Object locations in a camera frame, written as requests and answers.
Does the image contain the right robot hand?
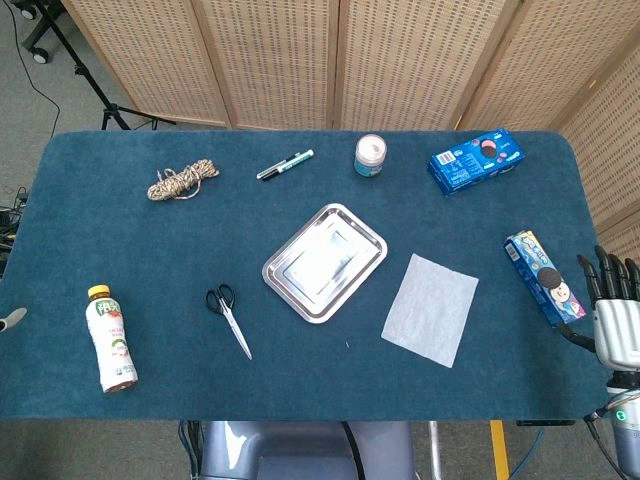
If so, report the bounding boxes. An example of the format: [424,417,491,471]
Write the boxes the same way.
[558,244,640,373]

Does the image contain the silver metal tray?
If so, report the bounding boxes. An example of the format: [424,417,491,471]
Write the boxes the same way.
[261,202,390,325]

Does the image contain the blue long cookie box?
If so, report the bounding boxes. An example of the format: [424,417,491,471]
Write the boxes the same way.
[503,229,588,329]

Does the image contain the blue wide cookie box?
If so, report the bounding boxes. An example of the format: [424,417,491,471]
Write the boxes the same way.
[427,127,527,197]

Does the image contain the metal table leg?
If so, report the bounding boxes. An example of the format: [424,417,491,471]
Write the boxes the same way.
[428,420,444,480]

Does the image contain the white lidded jar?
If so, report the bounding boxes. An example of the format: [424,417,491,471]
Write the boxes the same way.
[353,134,389,178]

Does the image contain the grey robot torso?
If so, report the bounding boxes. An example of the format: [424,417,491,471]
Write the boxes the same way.
[198,420,417,480]

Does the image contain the white green marker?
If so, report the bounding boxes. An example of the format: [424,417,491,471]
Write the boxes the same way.
[276,148,316,174]

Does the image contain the white marker pen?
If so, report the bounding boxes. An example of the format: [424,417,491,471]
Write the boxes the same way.
[256,153,302,182]

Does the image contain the wicker folding screen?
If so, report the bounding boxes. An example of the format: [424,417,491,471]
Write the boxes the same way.
[60,0,640,281]

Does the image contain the blue table cloth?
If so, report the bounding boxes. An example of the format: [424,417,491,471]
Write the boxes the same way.
[0,130,612,422]

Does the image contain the white bottle yellow cap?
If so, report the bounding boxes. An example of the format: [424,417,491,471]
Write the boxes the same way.
[84,284,139,395]

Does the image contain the black tripod stand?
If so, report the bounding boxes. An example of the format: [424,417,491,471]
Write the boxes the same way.
[29,0,177,132]

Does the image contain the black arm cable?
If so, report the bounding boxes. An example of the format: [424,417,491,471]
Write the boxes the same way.
[583,392,632,480]

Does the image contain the black handled scissors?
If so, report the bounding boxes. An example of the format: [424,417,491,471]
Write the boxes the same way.
[204,283,254,361]

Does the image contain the beige rope bundle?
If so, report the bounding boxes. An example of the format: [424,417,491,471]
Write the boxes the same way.
[146,158,221,202]

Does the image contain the black cable bundle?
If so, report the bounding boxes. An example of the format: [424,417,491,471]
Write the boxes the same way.
[0,186,29,281]

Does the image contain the black floor cable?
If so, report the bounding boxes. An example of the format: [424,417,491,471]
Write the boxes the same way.
[8,0,62,140]

